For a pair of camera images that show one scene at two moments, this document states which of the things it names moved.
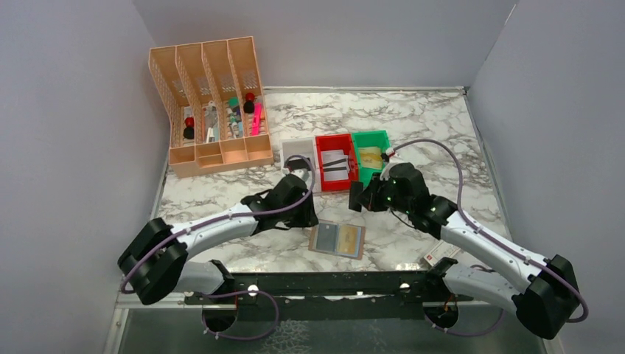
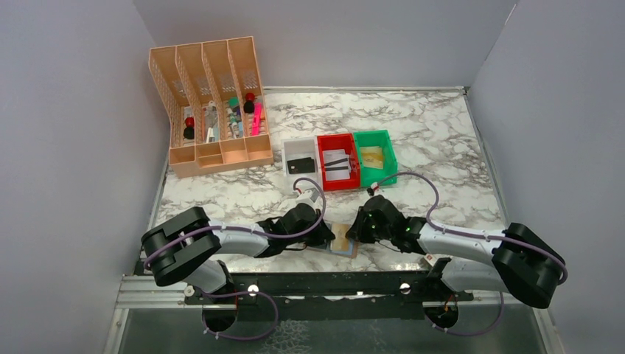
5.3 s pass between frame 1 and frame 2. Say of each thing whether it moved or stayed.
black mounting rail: stayed
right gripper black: moved
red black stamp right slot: stayed
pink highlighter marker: stayed
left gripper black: moved
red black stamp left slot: stayed
